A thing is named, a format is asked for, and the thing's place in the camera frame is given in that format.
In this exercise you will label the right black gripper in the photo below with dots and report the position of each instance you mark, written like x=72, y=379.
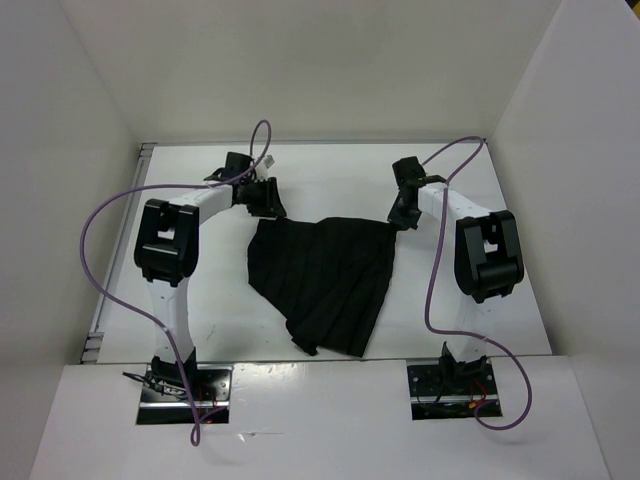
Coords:
x=398, y=221

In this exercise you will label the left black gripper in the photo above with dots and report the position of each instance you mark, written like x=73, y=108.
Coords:
x=271, y=204

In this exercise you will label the black skirt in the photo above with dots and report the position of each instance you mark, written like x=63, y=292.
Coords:
x=328, y=279

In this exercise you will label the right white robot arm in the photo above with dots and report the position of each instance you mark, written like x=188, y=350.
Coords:
x=487, y=263

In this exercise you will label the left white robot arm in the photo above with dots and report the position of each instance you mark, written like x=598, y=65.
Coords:
x=167, y=253

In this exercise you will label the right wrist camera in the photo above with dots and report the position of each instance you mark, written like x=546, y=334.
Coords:
x=408, y=172

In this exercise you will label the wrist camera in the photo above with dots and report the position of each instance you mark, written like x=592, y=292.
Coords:
x=408, y=172
x=236, y=164

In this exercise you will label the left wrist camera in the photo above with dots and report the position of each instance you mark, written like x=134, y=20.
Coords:
x=236, y=164

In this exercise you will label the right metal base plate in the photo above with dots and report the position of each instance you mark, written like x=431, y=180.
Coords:
x=432, y=397

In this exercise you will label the metal base plate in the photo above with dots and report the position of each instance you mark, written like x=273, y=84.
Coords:
x=163, y=403
x=432, y=397

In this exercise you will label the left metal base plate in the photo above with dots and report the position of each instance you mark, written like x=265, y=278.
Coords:
x=163, y=403

